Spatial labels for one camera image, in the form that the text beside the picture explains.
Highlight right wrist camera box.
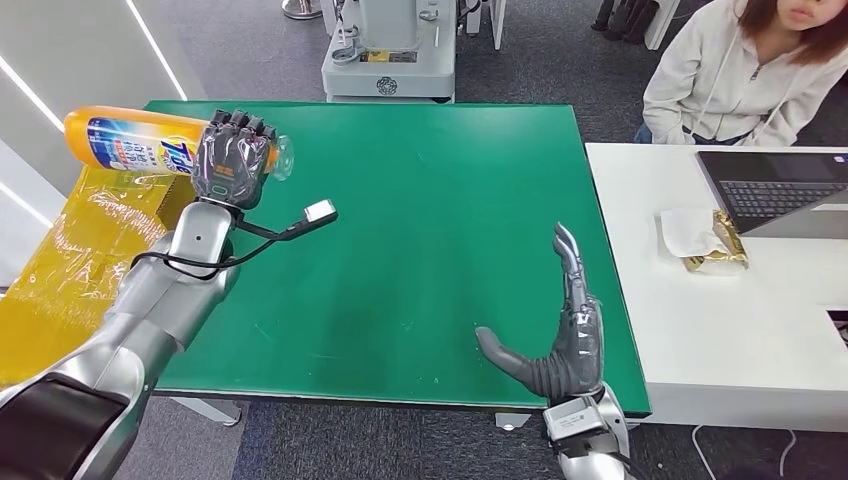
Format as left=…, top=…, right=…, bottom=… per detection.
left=543, top=396, right=607, bottom=444

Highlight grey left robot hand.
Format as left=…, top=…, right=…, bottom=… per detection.
left=190, top=109, right=280, bottom=212

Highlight black shoes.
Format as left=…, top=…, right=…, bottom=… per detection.
left=591, top=0, right=660, bottom=46

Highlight chrome stand base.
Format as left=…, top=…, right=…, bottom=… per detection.
left=281, top=0, right=325, bottom=21

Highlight gold foil snack packet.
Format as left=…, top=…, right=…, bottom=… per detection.
left=682, top=209, right=751, bottom=274

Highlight yellow taped cardboard box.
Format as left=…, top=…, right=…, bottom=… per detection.
left=0, top=164, right=200, bottom=392

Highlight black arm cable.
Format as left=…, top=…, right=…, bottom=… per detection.
left=616, top=450, right=654, bottom=480
left=129, top=218, right=307, bottom=274

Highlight white desk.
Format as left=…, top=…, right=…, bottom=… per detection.
left=586, top=142, right=848, bottom=435

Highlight grey machine base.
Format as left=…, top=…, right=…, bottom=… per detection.
left=320, top=0, right=460, bottom=105

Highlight white table leg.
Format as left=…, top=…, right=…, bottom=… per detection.
left=168, top=396, right=243, bottom=429

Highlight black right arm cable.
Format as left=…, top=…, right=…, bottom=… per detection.
left=616, top=450, right=654, bottom=480

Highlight person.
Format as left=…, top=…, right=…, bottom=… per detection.
left=634, top=0, right=848, bottom=148

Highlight dark laptop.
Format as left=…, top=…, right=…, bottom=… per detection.
left=696, top=150, right=848, bottom=241

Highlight white furniture panel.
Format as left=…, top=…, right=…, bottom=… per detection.
left=466, top=0, right=508, bottom=51

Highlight white paper napkin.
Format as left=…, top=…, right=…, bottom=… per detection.
left=660, top=208, right=730, bottom=260

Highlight white floor cable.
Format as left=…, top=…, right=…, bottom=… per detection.
left=779, top=430, right=798, bottom=480
left=692, top=425, right=720, bottom=480

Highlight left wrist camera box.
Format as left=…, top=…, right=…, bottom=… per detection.
left=278, top=198, right=339, bottom=241

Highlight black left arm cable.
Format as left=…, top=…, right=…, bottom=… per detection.
left=129, top=218, right=307, bottom=274

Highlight orange detergent bottle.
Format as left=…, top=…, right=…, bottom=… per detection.
left=63, top=105, right=295, bottom=179

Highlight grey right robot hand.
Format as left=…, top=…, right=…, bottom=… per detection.
left=474, top=222, right=605, bottom=401

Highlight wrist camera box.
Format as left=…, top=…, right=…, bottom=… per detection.
left=543, top=396, right=607, bottom=444
left=278, top=198, right=339, bottom=241

